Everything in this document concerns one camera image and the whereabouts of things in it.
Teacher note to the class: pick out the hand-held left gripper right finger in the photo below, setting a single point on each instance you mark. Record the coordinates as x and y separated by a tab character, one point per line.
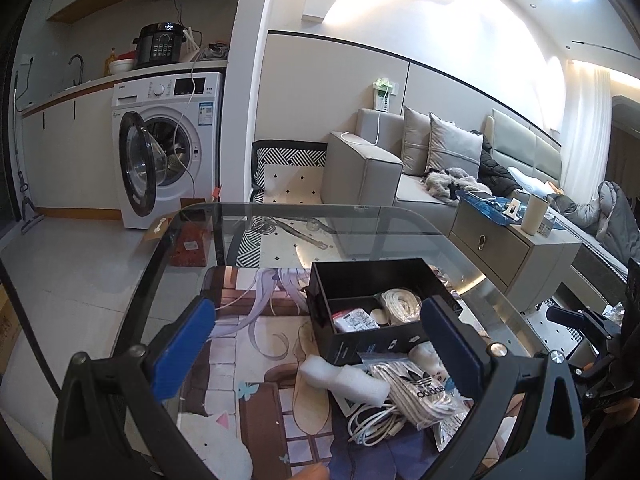
450	352

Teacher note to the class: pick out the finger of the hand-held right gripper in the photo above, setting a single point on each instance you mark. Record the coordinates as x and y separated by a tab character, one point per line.
597	377
570	319

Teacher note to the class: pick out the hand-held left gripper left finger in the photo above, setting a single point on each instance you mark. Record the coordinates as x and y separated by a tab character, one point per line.
182	350

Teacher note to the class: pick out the striped clear plastic bag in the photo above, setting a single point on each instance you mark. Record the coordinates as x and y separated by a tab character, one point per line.
425	395

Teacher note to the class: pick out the white packet with red label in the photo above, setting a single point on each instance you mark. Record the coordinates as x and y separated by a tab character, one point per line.
355	321

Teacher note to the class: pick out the long white foam piece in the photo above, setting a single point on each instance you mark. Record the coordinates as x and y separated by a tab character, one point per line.
345	380

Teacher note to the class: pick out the black box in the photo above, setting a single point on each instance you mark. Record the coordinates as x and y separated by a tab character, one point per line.
350	280

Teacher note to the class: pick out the printed mat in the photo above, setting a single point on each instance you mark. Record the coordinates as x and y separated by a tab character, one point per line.
270	360

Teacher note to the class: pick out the beige side cabinet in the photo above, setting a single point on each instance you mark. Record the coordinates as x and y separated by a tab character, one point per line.
500	255

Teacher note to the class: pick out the grey down jacket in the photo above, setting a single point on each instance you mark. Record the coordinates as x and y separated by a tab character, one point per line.
610	220

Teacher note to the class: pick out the beige cup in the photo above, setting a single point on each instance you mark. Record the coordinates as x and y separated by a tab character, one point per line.
534	215

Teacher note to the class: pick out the cardboard piece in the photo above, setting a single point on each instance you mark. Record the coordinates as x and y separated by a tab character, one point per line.
157	227

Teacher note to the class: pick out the blue plastic tray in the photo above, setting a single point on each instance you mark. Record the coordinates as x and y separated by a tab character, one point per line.
487	209

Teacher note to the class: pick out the white plastic bag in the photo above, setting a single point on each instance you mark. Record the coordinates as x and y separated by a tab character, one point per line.
529	181

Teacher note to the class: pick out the smartphone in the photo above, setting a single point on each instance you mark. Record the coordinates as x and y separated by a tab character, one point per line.
480	194

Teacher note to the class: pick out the grey fur garment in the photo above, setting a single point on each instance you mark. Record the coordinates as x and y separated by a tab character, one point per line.
445	185

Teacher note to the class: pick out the black jacket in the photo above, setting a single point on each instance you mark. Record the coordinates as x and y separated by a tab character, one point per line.
495	167

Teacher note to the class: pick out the cardboard box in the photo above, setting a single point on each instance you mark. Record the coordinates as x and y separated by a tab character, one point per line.
7	325

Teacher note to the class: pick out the white washing machine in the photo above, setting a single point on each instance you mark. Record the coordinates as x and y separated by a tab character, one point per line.
200	160

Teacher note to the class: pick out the white curtain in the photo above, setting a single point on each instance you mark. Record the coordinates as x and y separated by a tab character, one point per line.
587	125

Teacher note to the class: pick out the beige sofa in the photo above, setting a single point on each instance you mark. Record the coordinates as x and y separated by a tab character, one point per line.
360	170

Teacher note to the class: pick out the wide grey cushion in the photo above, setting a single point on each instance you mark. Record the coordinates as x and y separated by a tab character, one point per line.
452	147

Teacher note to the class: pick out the narrow grey cushion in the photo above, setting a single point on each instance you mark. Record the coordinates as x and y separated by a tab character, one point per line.
416	145

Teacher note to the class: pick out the black white patterned rug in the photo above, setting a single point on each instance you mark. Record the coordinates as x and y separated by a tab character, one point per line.
290	157

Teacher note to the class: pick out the white kitchen counter cabinet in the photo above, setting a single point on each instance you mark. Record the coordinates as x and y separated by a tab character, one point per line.
75	150

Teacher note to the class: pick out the white bowl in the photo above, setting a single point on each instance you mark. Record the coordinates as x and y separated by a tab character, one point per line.
121	66

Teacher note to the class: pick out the grey cloth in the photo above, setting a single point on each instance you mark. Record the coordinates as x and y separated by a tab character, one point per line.
214	51

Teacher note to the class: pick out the black pressure cooker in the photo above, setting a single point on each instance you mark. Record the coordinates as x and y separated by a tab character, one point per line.
160	45

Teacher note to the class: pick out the black kitchen faucet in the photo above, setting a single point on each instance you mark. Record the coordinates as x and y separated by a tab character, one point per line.
76	62

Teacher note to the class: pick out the wall outlet with chargers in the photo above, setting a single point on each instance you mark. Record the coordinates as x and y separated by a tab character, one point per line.
384	92

